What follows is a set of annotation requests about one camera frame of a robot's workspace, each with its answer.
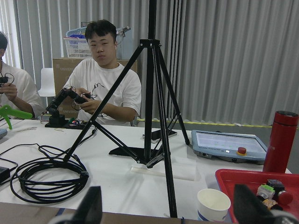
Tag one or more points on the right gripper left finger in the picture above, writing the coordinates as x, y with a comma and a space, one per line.
90, 209

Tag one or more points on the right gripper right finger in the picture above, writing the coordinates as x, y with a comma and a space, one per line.
248, 209

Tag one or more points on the white paper cup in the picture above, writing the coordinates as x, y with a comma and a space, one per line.
212, 205

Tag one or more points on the red plastic tray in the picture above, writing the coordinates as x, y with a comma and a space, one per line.
228, 178

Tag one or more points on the blue teach pendant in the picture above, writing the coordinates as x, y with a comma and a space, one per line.
3, 133
232, 147

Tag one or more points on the black tripod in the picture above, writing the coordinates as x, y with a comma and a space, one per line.
156, 73

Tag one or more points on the black power adapter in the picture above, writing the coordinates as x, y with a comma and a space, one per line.
4, 174

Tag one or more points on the red bottle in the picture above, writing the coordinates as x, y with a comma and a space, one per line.
281, 140

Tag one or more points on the smartphone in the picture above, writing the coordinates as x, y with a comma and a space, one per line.
156, 135

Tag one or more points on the person in white t-shirt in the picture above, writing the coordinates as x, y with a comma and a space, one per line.
96, 76

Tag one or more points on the person with glasses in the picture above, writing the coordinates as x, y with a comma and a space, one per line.
20, 91

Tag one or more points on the cardboard box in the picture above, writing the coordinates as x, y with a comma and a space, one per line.
62, 68

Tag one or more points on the white plastic basket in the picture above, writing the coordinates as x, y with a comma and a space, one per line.
76, 44

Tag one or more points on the green handled grabber stick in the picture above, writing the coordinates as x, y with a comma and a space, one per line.
6, 110

